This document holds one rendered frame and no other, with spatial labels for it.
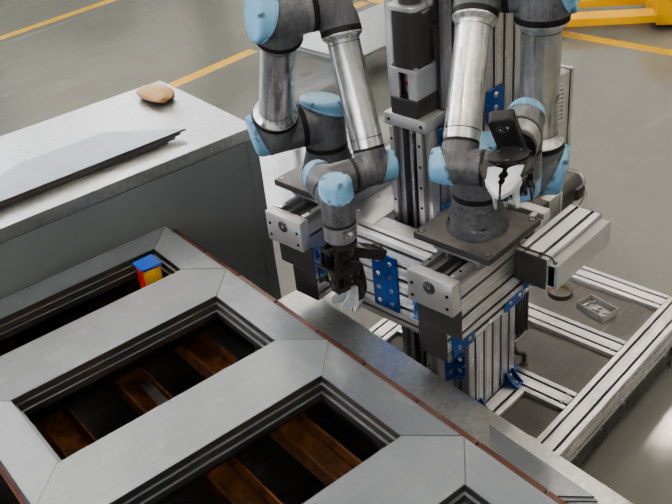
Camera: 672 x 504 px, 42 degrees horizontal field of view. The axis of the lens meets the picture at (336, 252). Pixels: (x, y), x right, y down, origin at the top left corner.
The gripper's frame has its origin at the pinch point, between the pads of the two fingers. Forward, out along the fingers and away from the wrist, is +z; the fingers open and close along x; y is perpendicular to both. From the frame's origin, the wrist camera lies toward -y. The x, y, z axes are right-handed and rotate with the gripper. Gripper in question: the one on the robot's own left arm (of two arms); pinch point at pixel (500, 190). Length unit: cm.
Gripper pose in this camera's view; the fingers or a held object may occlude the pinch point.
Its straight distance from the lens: 144.9
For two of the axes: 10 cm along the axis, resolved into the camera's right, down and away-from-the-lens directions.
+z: -2.9, 5.4, -7.9
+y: 2.2, 8.4, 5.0
